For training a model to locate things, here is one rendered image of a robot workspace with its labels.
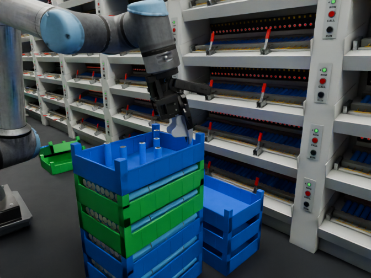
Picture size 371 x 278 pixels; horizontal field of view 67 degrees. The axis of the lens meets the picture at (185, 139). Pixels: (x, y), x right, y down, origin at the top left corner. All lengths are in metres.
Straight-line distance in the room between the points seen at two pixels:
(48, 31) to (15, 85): 0.61
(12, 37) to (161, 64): 0.69
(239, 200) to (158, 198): 0.47
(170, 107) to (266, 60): 0.48
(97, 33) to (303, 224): 0.93
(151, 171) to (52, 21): 0.39
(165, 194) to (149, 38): 0.38
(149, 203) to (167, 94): 0.28
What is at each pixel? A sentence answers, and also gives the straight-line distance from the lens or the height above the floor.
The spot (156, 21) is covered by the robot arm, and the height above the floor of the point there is 0.77.
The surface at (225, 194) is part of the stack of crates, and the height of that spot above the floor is 0.17.
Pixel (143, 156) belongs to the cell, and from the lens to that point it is 0.77.
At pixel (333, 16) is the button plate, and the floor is 0.80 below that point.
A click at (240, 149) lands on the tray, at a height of 0.31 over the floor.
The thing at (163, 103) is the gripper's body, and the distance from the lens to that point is 0.73.
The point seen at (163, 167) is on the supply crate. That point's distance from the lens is 0.70.
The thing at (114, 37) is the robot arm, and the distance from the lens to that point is 0.76.
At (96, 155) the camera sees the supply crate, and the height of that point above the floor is 0.43.
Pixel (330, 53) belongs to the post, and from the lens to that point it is 1.00.
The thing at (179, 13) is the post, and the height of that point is 0.88.
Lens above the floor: 0.69
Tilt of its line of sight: 16 degrees down
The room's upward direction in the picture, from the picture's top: straight up
